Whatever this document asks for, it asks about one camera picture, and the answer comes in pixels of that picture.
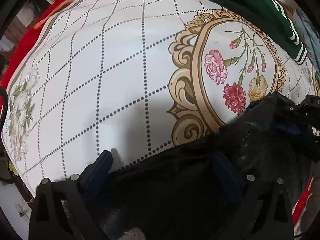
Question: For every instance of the black leather jacket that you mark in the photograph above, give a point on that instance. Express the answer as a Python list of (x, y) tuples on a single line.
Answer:
[(178, 193)]

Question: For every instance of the light blue jacket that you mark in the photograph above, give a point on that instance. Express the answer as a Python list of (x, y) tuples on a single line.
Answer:
[(309, 36)]

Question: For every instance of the white floral quilted sheet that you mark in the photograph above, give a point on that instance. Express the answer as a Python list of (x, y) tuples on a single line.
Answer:
[(137, 77)]

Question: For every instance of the red floral blanket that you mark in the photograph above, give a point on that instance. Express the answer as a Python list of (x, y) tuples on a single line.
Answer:
[(21, 38)]

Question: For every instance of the green folded garment white stripes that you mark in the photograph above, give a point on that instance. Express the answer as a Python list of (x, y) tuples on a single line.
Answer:
[(270, 17)]

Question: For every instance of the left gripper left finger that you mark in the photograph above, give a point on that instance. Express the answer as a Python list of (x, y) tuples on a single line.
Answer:
[(60, 210)]

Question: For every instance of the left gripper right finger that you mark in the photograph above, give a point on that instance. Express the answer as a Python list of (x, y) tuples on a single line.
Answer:
[(257, 200)]

